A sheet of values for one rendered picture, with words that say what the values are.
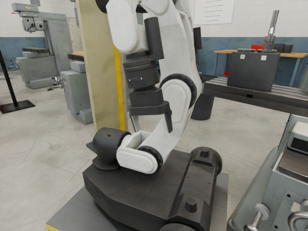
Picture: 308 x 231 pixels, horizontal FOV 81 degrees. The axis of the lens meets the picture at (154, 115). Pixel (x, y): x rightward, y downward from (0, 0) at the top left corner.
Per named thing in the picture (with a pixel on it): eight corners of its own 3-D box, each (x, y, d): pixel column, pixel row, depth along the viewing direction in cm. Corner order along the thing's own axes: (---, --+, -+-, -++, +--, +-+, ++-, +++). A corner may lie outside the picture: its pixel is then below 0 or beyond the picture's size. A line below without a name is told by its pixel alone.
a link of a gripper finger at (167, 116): (167, 134, 50) (163, 112, 48) (170, 129, 53) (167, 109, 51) (172, 134, 49) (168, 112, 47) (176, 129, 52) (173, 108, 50)
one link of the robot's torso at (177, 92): (126, 167, 84) (161, 72, 61) (145, 145, 101) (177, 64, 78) (155, 185, 81) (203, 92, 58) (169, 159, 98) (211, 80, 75)
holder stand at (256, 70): (269, 91, 95) (279, 51, 87) (226, 85, 107) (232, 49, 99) (272, 86, 104) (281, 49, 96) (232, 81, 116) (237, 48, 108)
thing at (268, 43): (261, 49, 94) (263, 37, 92) (263, 49, 98) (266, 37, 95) (271, 50, 91) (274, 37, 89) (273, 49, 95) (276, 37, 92)
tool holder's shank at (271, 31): (266, 35, 92) (272, 10, 87) (267, 35, 94) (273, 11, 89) (273, 35, 90) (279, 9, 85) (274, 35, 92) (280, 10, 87)
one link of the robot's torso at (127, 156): (116, 168, 87) (114, 145, 82) (135, 146, 104) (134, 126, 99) (156, 180, 80) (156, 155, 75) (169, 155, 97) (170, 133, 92)
